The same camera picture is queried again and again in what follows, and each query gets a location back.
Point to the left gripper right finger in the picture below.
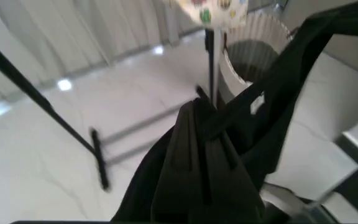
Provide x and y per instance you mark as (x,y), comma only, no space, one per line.
(232,189)

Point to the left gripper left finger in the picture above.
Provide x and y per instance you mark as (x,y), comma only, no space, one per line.
(182,174)

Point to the black garment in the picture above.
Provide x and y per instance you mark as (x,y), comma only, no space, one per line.
(278,81)

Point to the cream printed garment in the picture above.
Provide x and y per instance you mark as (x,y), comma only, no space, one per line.
(216,12)

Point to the white laundry basket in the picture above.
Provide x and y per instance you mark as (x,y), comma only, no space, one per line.
(259,31)

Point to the black clothes rack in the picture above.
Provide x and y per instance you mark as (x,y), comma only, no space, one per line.
(11,73)

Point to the white curtain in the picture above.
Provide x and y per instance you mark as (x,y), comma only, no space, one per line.
(57,31)

